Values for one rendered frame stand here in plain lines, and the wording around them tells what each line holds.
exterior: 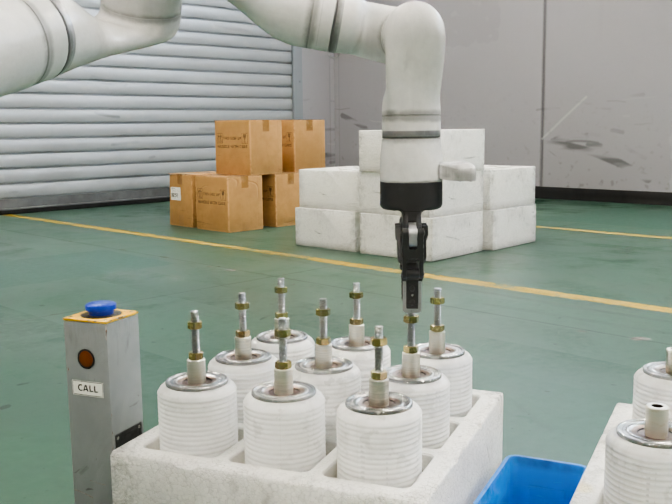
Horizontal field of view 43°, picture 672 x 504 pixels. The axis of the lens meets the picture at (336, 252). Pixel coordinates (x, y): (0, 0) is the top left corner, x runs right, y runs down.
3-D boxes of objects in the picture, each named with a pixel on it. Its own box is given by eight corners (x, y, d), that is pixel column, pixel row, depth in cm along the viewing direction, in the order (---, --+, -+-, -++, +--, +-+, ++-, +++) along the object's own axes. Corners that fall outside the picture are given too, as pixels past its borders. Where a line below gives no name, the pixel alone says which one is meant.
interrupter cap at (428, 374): (426, 390, 101) (426, 384, 101) (369, 381, 105) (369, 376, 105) (451, 374, 107) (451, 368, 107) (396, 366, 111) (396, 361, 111)
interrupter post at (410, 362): (415, 381, 104) (415, 355, 104) (398, 378, 106) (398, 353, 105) (423, 376, 106) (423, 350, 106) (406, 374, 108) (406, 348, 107)
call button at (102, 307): (104, 322, 111) (103, 306, 111) (79, 319, 113) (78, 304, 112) (123, 315, 115) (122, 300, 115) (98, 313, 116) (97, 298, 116)
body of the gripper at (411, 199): (379, 173, 107) (380, 247, 108) (379, 177, 98) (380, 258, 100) (440, 173, 106) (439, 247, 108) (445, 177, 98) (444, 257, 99)
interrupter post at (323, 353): (317, 371, 109) (316, 346, 109) (312, 366, 111) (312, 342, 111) (335, 370, 110) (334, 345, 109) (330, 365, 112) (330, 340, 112)
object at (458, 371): (470, 465, 124) (471, 344, 121) (472, 493, 114) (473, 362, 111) (403, 463, 125) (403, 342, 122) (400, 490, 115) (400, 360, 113)
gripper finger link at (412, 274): (405, 265, 101) (405, 307, 101) (406, 269, 98) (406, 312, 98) (418, 265, 101) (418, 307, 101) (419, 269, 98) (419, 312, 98)
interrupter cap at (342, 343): (319, 345, 122) (319, 341, 122) (361, 337, 127) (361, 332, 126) (351, 356, 116) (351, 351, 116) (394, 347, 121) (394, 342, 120)
